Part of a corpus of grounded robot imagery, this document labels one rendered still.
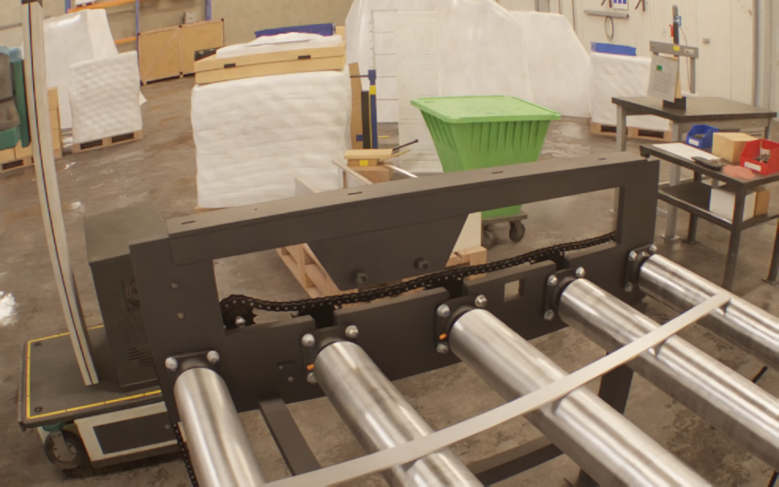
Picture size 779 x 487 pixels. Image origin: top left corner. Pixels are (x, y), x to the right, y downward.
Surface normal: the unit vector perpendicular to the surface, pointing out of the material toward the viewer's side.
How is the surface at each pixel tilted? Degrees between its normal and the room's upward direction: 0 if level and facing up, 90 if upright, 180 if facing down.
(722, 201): 90
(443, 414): 0
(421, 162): 90
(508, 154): 101
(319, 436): 0
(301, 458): 0
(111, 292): 90
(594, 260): 90
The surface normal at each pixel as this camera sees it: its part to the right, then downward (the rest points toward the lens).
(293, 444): -0.04, -0.94
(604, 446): -0.65, -0.58
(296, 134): -0.02, 0.51
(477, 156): 0.25, 0.49
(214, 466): -0.34, -0.83
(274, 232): 0.39, 0.30
